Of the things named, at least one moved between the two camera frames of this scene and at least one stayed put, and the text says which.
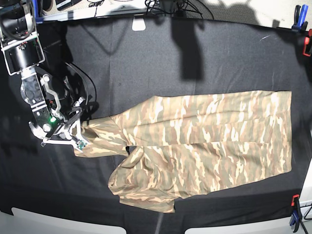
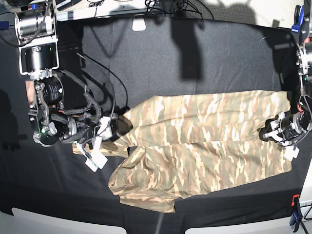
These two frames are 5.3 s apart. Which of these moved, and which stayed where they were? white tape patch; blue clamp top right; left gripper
Moved: left gripper
Stayed: white tape patch; blue clamp top right
